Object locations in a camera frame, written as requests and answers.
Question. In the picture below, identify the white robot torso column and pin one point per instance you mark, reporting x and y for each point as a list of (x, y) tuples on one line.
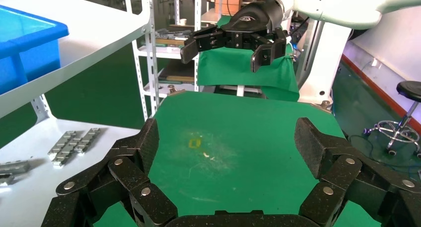
[(325, 61)]

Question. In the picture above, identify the shiny metal rail piece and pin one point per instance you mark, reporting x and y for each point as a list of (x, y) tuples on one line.
[(14, 167)]

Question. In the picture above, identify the black round stool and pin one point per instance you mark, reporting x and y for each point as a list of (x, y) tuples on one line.
[(409, 89)]

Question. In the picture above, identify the white metal shelf rack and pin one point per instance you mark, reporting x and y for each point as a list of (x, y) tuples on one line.
[(98, 28)]

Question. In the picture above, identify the white wall socket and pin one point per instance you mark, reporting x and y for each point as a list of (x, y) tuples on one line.
[(375, 62)]

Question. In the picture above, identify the blue plastic bin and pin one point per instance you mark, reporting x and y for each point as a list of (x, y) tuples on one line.
[(33, 54)]

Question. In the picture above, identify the brown cardboard box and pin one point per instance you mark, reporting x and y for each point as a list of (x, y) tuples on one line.
[(230, 5)]

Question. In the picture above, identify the perforated white storage rack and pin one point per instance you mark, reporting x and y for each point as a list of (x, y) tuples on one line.
[(197, 21)]

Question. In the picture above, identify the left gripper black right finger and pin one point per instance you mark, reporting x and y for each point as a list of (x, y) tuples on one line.
[(342, 173)]

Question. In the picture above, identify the white paper scrap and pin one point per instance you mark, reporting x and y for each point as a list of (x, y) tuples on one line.
[(206, 155)]

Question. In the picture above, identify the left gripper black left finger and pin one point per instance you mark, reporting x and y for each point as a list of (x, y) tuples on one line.
[(128, 173)]

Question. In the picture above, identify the small white cup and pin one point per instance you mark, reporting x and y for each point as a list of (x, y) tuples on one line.
[(183, 21)]

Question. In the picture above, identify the green cloth on side table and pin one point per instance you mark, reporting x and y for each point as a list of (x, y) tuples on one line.
[(230, 67)]

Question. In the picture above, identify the stacked flat panels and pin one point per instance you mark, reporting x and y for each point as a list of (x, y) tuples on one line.
[(171, 41), (176, 75)]

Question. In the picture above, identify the silver binder clip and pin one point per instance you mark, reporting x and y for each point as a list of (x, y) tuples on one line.
[(174, 91), (324, 104)]

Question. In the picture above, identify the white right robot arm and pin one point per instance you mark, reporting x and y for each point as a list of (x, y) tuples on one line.
[(335, 8)]

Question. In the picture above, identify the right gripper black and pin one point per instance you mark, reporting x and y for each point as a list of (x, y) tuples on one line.
[(253, 21)]

